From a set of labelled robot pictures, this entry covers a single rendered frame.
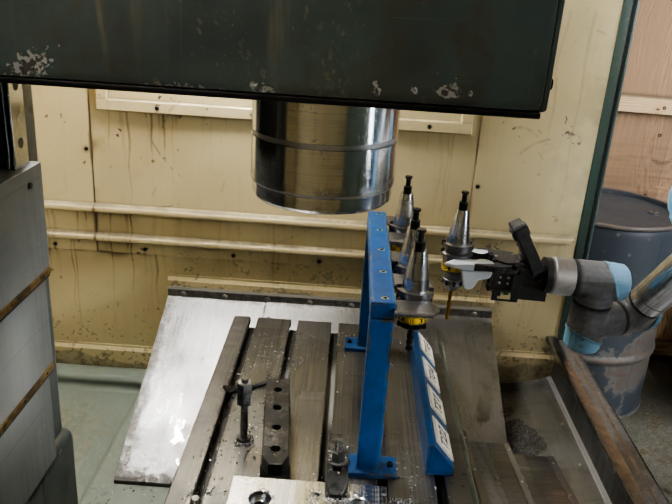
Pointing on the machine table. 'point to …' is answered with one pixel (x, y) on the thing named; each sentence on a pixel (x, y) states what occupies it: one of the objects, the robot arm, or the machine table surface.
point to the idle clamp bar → (279, 419)
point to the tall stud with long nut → (244, 407)
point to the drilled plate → (296, 492)
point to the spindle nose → (323, 156)
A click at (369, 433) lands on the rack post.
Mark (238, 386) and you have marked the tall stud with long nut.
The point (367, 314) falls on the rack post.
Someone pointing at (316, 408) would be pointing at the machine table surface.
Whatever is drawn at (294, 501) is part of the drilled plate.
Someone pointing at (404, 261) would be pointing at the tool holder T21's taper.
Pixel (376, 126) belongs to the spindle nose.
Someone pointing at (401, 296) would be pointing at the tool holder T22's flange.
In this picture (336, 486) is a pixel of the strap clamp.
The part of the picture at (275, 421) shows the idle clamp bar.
